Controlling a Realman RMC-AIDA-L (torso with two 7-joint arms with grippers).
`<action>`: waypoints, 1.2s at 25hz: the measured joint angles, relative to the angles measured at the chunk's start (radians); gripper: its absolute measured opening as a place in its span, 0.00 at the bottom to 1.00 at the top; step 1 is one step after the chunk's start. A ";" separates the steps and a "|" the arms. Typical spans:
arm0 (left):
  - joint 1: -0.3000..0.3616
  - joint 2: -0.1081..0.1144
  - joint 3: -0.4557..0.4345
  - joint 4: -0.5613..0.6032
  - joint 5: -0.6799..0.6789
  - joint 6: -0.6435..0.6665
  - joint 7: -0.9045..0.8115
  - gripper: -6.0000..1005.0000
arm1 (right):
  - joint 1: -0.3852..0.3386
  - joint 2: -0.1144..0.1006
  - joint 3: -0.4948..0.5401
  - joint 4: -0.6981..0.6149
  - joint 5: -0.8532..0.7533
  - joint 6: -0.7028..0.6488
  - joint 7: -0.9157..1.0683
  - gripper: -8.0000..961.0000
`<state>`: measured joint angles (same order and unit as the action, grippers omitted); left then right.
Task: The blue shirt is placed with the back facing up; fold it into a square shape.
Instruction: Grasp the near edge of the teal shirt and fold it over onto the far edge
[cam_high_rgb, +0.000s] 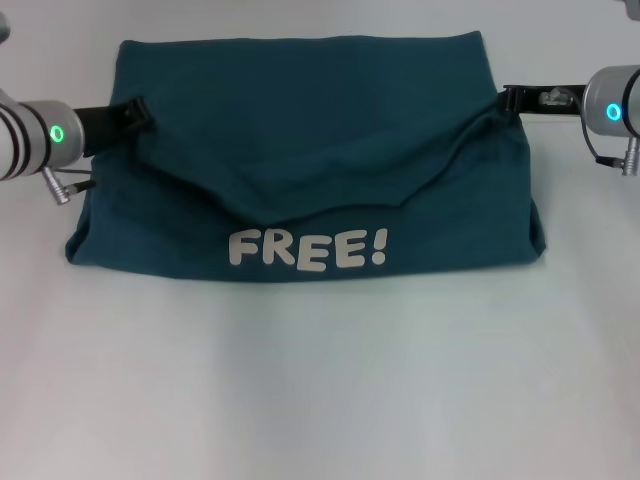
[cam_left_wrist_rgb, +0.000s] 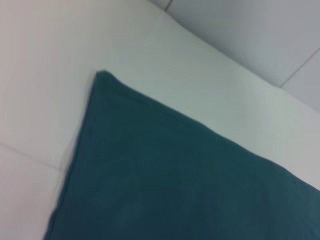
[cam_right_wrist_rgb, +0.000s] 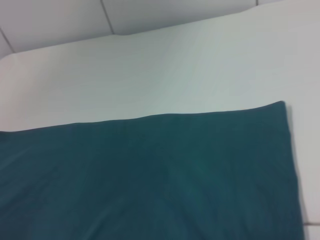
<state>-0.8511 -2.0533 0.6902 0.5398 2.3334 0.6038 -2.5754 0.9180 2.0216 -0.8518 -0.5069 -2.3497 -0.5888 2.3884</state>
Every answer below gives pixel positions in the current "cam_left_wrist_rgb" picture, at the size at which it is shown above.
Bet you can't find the teal blue t-shirt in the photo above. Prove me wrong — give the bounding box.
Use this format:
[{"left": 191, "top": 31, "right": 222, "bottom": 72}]
[{"left": 42, "top": 70, "right": 320, "bottom": 240}]

